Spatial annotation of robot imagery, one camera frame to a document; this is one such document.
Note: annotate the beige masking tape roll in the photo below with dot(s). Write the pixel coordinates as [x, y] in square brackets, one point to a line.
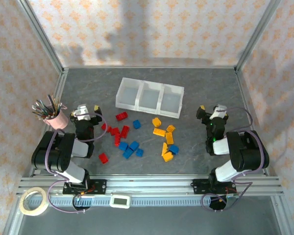
[22, 204]

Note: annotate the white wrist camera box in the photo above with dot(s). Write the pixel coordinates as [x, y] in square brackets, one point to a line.
[219, 112]
[80, 112]

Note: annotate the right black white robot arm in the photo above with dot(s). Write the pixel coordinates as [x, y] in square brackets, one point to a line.
[247, 151]

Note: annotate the red lego brick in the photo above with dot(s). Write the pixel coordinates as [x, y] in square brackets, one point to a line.
[104, 127]
[117, 141]
[124, 131]
[103, 158]
[121, 116]
[114, 131]

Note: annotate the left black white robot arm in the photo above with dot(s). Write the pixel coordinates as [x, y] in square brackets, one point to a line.
[54, 151]

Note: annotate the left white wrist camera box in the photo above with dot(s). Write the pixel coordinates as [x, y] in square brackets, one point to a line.
[80, 112]

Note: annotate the aluminium frame post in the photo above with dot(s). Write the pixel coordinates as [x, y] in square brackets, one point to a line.
[41, 36]
[257, 36]

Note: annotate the colored pencil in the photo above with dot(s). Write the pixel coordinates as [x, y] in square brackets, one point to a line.
[50, 102]
[42, 105]
[39, 109]
[58, 106]

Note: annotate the white digital timer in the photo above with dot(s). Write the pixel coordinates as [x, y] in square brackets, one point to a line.
[120, 201]

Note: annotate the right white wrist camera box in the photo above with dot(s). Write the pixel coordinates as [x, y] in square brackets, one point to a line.
[219, 112]

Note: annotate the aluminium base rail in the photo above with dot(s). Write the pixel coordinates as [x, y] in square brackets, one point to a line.
[149, 182]

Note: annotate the pink cup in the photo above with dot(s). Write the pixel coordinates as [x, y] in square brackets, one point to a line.
[60, 121]

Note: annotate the aluminium table edge rail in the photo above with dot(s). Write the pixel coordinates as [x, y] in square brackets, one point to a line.
[56, 105]
[250, 110]

